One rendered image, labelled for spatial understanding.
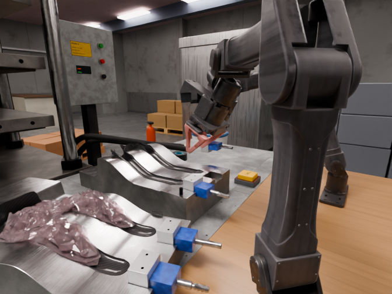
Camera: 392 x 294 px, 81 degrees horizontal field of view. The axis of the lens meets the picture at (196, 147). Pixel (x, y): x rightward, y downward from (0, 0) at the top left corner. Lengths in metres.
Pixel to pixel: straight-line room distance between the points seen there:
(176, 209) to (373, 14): 6.57
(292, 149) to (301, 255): 0.15
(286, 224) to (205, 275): 0.26
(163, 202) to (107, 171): 0.25
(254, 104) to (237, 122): 0.38
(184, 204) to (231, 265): 0.18
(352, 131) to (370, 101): 0.27
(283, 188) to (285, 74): 0.14
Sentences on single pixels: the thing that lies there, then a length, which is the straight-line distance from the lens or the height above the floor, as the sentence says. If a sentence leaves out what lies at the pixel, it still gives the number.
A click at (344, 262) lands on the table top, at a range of 0.65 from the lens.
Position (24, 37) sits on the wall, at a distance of 10.90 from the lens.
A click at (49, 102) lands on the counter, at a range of 7.91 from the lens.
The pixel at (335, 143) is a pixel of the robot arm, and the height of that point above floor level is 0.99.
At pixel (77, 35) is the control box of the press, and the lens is 1.41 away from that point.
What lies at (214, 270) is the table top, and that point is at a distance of 0.54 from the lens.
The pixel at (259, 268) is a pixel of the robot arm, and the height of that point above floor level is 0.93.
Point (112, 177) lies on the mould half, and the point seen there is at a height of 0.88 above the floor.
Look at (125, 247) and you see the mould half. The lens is 0.52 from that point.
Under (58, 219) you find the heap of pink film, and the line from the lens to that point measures 0.54.
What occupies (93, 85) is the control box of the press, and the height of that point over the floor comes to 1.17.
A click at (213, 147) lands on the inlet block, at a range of 0.91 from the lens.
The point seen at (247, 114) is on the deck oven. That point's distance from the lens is 3.54.
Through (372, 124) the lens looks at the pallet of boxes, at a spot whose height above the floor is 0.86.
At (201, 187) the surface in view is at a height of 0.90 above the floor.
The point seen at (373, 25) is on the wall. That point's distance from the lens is 6.84.
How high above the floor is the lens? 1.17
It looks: 15 degrees down
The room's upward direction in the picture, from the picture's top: straight up
